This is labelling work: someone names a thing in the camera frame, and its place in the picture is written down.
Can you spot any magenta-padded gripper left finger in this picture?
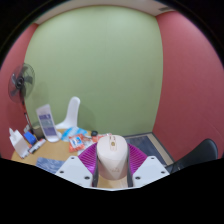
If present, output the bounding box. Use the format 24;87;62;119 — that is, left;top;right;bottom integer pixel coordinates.
54;143;101;188

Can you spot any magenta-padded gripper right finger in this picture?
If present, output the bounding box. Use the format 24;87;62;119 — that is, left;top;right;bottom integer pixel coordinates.
126;143;170;188

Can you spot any cream pink computer mouse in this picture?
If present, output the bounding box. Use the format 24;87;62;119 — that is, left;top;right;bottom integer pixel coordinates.
95;133;130;181

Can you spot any blue patterned mouse pad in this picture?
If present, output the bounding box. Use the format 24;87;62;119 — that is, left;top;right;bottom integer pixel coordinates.
35;156;66;175

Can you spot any dark blue floor mat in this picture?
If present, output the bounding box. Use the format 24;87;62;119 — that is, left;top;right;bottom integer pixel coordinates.
124;132;174;166

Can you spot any red snack pack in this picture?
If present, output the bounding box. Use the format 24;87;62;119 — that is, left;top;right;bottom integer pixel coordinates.
68;133;86;154

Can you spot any white snack pack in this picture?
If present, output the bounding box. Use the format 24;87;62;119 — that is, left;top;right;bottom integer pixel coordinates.
81;136;98;150

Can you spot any light blue snack pack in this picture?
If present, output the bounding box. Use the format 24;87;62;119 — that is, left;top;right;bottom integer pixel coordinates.
61;126;88;143

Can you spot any black red-capped marker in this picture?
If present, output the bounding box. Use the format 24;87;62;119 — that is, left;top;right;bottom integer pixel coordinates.
31;138;47;153

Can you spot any black office chair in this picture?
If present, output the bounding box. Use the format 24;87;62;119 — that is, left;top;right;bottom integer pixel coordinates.
165;138;219;174

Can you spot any white sign stand blue card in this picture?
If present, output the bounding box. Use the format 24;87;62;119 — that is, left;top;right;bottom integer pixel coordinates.
35;103;63;143

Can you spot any blue board eraser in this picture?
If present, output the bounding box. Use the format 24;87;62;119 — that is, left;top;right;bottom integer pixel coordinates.
22;130;38;147

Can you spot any white plastic chair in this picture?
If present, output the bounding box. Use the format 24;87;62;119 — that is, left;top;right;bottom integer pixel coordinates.
54;96;81;130

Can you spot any white tissue box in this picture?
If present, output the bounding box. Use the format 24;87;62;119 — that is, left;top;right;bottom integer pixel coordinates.
8;127;30;159

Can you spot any black standing fan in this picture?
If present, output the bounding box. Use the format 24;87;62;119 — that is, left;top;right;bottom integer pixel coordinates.
7;62;36;128

